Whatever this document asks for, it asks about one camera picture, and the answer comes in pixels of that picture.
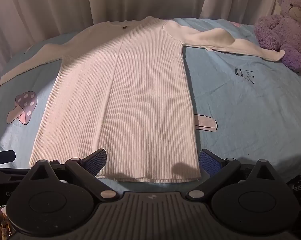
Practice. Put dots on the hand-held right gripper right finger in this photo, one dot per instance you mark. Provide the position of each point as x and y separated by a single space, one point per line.
210 162

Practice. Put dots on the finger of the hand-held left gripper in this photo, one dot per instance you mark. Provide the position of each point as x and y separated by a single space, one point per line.
3 157

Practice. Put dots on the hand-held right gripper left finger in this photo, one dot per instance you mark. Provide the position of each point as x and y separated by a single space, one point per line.
96 161

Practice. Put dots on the white ribbed knit sweater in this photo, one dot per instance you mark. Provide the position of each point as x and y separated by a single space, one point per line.
128 92

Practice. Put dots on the light blue printed bed sheet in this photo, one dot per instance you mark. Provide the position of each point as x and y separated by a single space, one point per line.
240 105

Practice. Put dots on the purple teddy bear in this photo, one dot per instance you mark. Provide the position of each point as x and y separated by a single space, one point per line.
280 32

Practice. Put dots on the white curtain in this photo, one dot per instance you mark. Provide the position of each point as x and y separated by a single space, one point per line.
65 5

